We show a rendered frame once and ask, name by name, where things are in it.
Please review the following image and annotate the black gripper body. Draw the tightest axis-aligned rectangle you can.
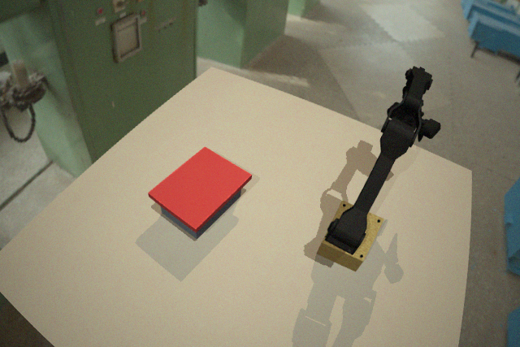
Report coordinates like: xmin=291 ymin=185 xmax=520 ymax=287
xmin=387 ymin=102 xmax=440 ymax=139

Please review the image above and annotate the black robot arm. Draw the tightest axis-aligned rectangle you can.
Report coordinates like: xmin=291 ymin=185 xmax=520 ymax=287
xmin=325 ymin=66 xmax=433 ymax=255

